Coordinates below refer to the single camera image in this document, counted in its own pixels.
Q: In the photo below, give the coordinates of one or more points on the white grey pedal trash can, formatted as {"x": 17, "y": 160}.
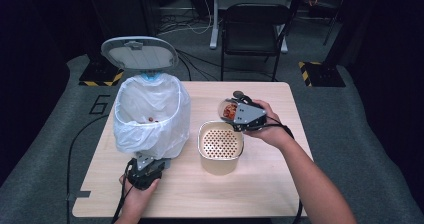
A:
{"x": 140, "y": 55}

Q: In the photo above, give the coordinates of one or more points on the small translucent plastic cup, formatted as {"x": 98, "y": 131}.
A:
{"x": 221, "y": 110}

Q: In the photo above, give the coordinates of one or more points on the black folding chair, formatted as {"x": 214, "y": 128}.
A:
{"x": 255, "y": 34}

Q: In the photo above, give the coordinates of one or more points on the person's right hand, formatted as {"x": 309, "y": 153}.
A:
{"x": 275, "y": 132}

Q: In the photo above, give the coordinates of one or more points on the red food scraps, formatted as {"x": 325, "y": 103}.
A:
{"x": 151, "y": 119}
{"x": 230, "y": 111}

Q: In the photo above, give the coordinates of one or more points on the white plastic bin liner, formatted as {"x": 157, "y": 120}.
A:
{"x": 153, "y": 139}

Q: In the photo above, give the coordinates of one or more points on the grey tape strip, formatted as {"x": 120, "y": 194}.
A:
{"x": 78, "y": 194}

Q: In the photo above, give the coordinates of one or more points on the beige perforated strainer container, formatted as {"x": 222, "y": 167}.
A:
{"x": 220, "y": 164}

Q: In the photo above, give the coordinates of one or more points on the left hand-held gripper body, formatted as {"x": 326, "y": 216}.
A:
{"x": 145, "y": 177}

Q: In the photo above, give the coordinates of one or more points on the white metal desk frame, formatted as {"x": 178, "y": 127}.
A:
{"x": 213, "y": 27}

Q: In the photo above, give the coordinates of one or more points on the black cabinet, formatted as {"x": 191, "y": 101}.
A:
{"x": 128, "y": 14}

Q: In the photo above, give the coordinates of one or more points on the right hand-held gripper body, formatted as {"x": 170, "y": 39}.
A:
{"x": 250, "y": 115}

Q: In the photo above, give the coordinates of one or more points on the person's left hand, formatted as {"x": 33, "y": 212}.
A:
{"x": 136, "y": 200}

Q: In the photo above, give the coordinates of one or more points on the hazard striped black base plate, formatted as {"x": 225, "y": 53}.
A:
{"x": 96, "y": 75}
{"x": 325, "y": 74}

